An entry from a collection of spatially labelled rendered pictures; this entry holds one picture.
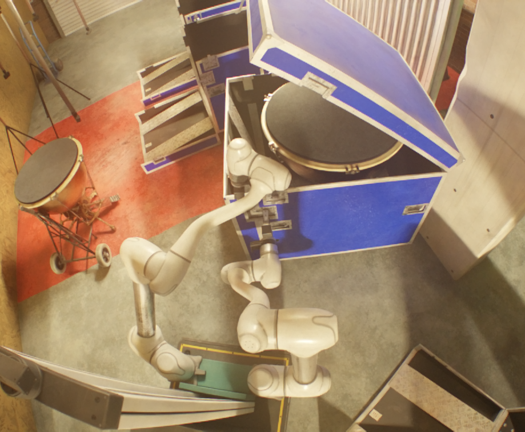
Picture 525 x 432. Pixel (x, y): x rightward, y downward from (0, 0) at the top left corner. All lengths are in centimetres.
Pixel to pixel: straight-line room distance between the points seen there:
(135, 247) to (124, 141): 256
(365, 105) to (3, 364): 128
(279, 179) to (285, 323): 57
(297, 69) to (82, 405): 106
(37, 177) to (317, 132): 210
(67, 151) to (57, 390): 233
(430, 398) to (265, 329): 152
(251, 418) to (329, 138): 158
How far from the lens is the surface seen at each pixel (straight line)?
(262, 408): 192
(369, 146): 176
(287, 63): 111
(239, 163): 133
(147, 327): 167
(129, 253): 139
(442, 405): 231
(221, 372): 187
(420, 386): 230
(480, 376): 255
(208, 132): 322
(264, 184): 128
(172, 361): 167
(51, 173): 270
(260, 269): 154
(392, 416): 228
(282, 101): 202
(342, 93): 122
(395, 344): 233
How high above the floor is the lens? 223
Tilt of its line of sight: 57 degrees down
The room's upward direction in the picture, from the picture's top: 14 degrees counter-clockwise
